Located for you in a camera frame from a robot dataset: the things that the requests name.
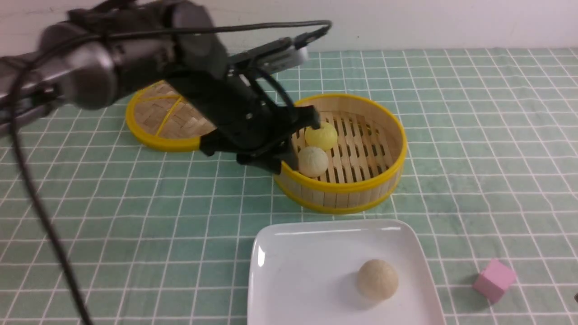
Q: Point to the white square plate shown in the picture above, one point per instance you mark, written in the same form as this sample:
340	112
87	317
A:
305	274

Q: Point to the green checkered tablecloth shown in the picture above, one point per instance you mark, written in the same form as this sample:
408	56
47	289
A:
491	173

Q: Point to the yellow bamboo steamer basket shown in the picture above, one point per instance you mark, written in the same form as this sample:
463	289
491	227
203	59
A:
365	165

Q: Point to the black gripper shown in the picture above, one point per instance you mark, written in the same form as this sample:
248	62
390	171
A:
246	121

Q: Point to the yellow bamboo steamer lid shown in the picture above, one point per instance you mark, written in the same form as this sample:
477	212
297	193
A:
162	119

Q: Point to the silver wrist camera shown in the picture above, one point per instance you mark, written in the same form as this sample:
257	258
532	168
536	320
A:
272	58

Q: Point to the yellow steamed bun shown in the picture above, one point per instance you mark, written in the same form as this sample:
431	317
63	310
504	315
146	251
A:
325	137

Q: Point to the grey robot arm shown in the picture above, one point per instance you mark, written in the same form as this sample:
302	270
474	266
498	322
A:
103	54

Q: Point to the pale beige steamed bun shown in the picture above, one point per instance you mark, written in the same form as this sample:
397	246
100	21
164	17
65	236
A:
312	162

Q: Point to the pink cube block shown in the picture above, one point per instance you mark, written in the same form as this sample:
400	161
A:
494	281

